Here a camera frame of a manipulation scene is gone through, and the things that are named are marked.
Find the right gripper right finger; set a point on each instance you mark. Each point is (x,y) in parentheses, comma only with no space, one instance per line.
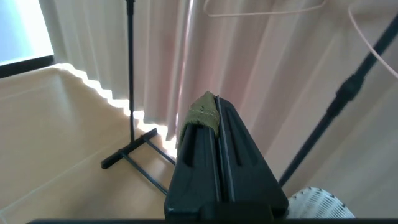
(248,174)

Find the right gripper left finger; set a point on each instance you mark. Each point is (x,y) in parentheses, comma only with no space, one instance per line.
(196,174)

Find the green printed shirt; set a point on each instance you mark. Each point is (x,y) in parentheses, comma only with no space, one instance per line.
(200,112)

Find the pink clothes hanger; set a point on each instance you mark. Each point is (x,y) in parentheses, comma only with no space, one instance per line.
(264,13)
(370,46)

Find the white laundry basket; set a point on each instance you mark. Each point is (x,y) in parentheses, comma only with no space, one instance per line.
(317,203)

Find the black clothes rack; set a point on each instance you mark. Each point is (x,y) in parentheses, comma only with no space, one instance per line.
(131,77)

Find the beige curtain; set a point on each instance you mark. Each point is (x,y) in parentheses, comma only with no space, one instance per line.
(248,62)

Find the window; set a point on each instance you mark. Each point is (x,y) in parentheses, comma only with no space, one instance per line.
(21,31)

